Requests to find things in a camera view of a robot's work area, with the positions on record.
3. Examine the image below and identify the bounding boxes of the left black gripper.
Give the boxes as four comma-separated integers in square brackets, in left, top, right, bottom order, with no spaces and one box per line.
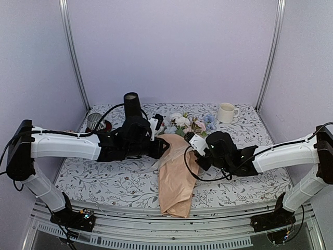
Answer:
[125,136,170,159]

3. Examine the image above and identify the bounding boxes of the peach paper flower bouquet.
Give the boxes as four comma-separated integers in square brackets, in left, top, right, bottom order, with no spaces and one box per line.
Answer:
[149,111,216,219]

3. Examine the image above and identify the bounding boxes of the cream printed ribbon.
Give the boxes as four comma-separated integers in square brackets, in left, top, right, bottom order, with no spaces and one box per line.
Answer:
[137,146,233,186]

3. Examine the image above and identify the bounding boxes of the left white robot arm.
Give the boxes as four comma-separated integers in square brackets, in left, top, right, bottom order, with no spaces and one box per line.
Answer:
[6,116,170,226]

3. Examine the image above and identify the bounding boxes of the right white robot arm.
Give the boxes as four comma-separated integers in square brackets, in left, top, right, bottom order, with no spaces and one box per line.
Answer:
[189,123,332,227]

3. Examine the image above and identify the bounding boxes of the black cylindrical vase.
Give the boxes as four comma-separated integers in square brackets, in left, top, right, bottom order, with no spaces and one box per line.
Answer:
[123,92,143,123]

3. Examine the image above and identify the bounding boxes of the cream ceramic mug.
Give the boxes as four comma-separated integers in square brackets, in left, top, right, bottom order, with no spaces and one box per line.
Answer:
[217,103,239,123]

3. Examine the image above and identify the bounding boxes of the floral patterned tablecloth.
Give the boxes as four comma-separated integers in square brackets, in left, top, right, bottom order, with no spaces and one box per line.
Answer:
[55,103,292,208]

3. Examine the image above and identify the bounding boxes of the red round coaster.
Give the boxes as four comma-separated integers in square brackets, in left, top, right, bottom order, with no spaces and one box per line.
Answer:
[85,120,112,133]

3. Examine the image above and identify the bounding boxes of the striped black white cup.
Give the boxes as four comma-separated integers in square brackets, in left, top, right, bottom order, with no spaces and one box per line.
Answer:
[87,112,106,131]

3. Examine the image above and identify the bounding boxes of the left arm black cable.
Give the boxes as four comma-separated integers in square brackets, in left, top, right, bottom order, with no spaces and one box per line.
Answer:
[0,103,149,193]

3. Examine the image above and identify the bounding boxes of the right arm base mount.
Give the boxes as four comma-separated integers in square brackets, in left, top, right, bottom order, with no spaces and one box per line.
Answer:
[250,192,296,245]

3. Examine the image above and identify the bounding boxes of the aluminium front rail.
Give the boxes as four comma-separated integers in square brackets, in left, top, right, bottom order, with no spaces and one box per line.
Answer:
[22,200,326,250]

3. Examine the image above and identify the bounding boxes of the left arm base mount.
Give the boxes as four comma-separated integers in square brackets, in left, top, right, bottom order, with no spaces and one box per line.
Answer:
[50,192,96,232]

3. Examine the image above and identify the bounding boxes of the right aluminium frame post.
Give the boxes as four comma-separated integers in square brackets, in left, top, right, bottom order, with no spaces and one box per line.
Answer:
[255,0,286,113]

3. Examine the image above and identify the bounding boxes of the aluminium frame post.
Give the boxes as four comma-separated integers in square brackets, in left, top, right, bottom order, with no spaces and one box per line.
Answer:
[59,0,91,111]
[255,0,286,113]

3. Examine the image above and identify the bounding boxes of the left aluminium frame post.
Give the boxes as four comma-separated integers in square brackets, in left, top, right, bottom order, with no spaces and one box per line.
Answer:
[59,0,91,111]

